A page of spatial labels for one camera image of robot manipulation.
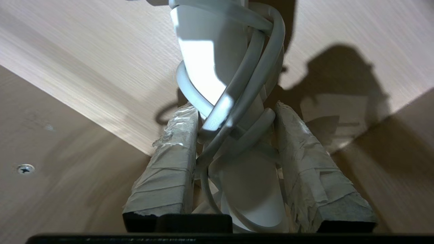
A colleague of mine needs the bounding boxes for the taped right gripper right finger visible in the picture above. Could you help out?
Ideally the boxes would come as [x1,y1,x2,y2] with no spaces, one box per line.
[275,101,378,233]

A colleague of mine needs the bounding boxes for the beige wooden drawer front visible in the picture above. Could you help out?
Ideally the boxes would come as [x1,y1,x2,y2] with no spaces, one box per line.
[0,0,434,234]

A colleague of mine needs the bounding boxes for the white hair dryer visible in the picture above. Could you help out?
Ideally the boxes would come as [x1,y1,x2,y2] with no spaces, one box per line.
[170,0,289,233]

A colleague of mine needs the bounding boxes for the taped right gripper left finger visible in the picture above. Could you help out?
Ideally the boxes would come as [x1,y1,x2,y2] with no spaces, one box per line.
[123,103,199,217]

